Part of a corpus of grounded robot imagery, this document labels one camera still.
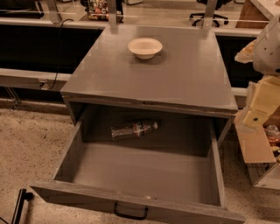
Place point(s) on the colourful items bin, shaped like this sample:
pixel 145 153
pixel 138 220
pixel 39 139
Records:
pixel 99 9

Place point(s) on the cardboard box with items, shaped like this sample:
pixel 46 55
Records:
pixel 257 126

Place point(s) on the grey cabinet with counter top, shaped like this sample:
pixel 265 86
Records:
pixel 187 76

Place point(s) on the clear plastic water bottle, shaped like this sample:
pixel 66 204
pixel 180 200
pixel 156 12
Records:
pixel 135 129

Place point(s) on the open grey top drawer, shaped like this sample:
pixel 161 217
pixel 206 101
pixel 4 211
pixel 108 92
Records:
pixel 175 170

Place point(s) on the black stand on floor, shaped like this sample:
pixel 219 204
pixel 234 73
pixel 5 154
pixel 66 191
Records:
pixel 22 197

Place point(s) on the black drawer handle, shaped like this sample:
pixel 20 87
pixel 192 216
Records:
pixel 129 212

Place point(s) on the white ceramic bowl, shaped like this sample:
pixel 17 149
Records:
pixel 145 48

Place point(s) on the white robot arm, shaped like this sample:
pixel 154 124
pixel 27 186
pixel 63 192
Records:
pixel 264 52

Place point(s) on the grey metal rail frame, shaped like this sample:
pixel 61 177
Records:
pixel 14 78

